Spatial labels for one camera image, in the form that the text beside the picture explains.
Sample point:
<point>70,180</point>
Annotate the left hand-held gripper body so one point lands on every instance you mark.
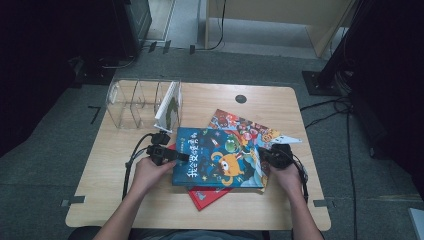
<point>160,153</point>

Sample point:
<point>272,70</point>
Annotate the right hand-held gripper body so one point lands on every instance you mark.
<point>281,156</point>

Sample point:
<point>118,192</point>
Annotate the dark blue monster picture book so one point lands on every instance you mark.
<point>206,156</point>

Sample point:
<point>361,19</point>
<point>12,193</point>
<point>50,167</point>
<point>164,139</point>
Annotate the light blue animal picture book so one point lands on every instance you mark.
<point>240,123</point>

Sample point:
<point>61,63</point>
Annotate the white picture book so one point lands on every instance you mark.
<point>166,110</point>

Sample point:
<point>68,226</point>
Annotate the red picture book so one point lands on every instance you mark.
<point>203,198</point>

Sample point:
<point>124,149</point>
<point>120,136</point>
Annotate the clear acrylic book rack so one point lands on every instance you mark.
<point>128,103</point>

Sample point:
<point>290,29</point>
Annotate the person's left hand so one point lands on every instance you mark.
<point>148,175</point>

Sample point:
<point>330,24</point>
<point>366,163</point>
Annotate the person's right hand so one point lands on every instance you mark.
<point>290,180</point>

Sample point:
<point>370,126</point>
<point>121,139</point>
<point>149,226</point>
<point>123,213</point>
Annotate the black round table grommet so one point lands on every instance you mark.
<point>240,98</point>

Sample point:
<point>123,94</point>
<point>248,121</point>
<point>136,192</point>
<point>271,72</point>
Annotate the person's lap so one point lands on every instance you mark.
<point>200,235</point>

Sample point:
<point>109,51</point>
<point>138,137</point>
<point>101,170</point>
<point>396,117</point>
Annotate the black metal stand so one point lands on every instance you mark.
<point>321,81</point>

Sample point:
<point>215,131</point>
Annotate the black cabinet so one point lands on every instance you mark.
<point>133,23</point>

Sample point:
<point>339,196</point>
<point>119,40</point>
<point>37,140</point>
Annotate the beige wooden desk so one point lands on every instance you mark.
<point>266,11</point>

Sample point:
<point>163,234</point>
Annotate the white box corner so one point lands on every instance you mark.
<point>417,223</point>

